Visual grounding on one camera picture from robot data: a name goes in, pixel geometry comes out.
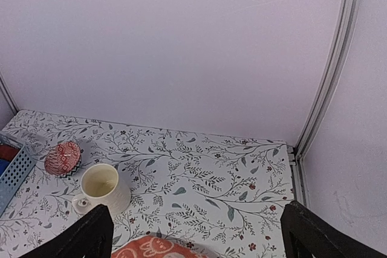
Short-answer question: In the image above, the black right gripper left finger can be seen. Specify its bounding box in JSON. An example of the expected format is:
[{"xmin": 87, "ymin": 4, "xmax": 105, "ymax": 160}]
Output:
[{"xmin": 23, "ymin": 204, "xmax": 114, "ymax": 258}]

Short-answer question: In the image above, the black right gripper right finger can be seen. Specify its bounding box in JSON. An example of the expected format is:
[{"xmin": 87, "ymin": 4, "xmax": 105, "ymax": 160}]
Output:
[{"xmin": 281, "ymin": 201, "xmax": 386, "ymax": 258}]

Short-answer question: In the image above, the orange rabbit print towel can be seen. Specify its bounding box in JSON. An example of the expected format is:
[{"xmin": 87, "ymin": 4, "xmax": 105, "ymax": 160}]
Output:
[{"xmin": 111, "ymin": 236, "xmax": 207, "ymax": 258}]

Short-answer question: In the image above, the cream ceramic mug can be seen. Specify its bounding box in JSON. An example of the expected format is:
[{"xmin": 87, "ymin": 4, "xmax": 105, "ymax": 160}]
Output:
[{"xmin": 72, "ymin": 164, "xmax": 131, "ymax": 216}]

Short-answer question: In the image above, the red patterned small bowl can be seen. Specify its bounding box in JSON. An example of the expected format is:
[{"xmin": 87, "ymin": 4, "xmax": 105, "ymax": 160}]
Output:
[{"xmin": 44, "ymin": 141, "xmax": 82, "ymax": 178}]

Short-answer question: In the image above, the light blue plastic basket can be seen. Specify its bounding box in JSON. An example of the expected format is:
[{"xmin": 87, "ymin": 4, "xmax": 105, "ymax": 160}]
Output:
[{"xmin": 1, "ymin": 131, "xmax": 36, "ymax": 214}]

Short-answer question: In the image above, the blue rolled towel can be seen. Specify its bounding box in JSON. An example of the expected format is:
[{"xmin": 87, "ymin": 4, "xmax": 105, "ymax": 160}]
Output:
[{"xmin": 0, "ymin": 159, "xmax": 10, "ymax": 175}]

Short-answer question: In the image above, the red rolled towel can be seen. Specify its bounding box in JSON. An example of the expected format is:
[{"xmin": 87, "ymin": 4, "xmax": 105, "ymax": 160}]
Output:
[{"xmin": 0, "ymin": 144, "xmax": 19, "ymax": 162}]

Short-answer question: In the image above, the aluminium left corner post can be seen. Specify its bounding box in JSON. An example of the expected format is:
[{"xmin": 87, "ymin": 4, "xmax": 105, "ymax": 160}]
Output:
[{"xmin": 0, "ymin": 74, "xmax": 19, "ymax": 115}]

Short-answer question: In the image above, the aluminium corner post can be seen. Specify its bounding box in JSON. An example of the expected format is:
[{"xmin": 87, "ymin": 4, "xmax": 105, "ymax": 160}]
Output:
[
  {"xmin": 292, "ymin": 0, "xmax": 361, "ymax": 208},
  {"xmin": 0, "ymin": 74, "xmax": 19, "ymax": 115}
]

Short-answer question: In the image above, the aluminium right corner post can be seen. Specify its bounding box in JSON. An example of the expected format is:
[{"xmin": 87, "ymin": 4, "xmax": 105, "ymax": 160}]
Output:
[{"xmin": 292, "ymin": 0, "xmax": 361, "ymax": 208}]

